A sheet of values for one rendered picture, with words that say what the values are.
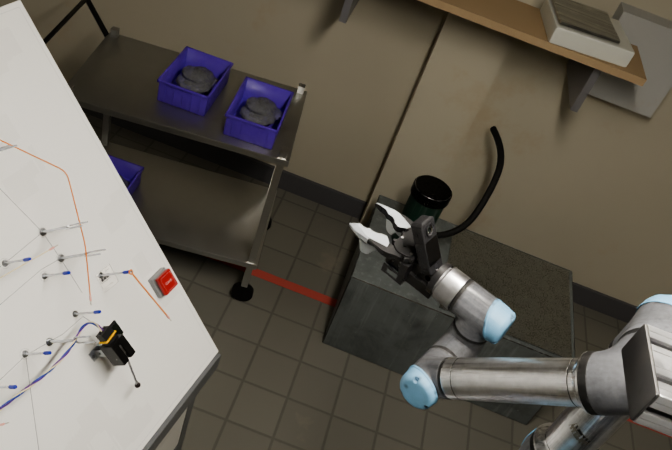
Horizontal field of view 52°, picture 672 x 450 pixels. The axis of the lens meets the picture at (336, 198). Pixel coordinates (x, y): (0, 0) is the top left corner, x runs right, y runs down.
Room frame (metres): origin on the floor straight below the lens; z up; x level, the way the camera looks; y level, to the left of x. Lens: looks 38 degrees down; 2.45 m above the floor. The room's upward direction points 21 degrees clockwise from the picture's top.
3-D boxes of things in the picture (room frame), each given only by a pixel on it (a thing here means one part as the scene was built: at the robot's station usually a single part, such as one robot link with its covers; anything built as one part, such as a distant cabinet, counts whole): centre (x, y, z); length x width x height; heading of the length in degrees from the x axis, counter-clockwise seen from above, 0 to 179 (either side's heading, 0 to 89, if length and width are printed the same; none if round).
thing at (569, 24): (2.68, -0.68, 1.56); 0.35 x 0.33 x 0.09; 89
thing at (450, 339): (0.95, -0.33, 1.46); 0.11 x 0.08 x 0.11; 154
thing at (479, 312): (0.97, -0.34, 1.56); 0.11 x 0.08 x 0.09; 64
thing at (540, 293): (2.45, -0.69, 0.47); 1.00 x 0.78 x 0.94; 88
